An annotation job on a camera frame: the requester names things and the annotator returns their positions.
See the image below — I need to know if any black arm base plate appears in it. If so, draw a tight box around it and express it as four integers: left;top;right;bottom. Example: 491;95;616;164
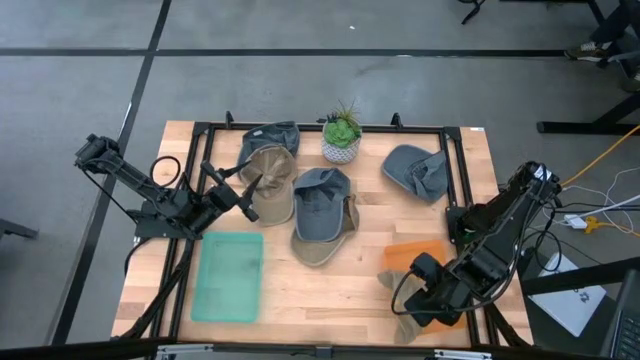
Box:
134;199;201;240
446;205;474;244

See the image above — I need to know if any black desk frame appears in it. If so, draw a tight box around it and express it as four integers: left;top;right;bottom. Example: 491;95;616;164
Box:
537;0;640;136

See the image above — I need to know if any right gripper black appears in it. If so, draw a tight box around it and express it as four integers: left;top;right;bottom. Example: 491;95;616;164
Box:
403;252;471;329

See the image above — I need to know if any yellow extension cable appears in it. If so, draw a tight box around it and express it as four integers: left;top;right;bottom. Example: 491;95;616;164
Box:
560;124;640;187

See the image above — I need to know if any teal plastic bin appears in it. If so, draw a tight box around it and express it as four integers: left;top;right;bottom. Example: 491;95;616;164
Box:
189;231;265;324

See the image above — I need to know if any black chair leg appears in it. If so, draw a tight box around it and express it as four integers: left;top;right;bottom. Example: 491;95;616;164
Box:
459;0;487;26

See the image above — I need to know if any tan cap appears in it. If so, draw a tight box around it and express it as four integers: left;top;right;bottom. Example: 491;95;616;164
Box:
238;143;299;227
290;193;361;268
377;269;426;346

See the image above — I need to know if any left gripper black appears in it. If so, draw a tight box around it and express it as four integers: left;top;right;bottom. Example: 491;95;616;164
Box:
194;160;263;229

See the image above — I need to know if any orange plastic bin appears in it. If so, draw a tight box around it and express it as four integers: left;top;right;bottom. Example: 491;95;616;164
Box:
382;238;469;336

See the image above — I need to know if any silver metal bracket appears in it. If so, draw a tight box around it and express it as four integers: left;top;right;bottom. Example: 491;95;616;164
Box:
433;348;494;360
156;343;215;359

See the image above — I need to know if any thick white cable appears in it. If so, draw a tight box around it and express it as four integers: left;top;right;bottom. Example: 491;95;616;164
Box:
584;193;640;217

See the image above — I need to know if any white flat box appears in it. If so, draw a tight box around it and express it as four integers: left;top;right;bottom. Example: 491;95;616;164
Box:
528;252;608;338

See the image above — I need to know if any black furniture foot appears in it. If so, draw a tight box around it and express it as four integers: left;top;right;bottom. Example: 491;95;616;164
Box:
0;218;40;241

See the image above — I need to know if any black slanted beam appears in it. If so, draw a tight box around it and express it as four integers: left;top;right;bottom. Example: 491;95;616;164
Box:
519;257;640;297

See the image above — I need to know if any black laptop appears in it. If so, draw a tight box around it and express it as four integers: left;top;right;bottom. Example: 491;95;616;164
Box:
599;269;640;360

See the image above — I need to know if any black looped camera cable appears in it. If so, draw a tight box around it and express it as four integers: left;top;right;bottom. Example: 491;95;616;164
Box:
149;155;182;189

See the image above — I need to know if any black metal table frame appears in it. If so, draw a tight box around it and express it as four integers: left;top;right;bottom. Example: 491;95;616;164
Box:
119;110;534;351

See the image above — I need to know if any black camera rig beam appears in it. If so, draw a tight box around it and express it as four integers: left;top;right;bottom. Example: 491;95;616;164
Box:
0;337;640;360

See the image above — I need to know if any person's leg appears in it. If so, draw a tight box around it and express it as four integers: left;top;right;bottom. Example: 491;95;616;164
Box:
589;0;640;46

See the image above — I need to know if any grey denim cap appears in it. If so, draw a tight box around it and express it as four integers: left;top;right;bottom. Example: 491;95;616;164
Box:
237;120;302;166
381;144;450;204
293;167;352;243

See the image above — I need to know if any succulent in patterned white pot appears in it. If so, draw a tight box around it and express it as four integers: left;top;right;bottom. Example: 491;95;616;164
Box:
321;98;363;165

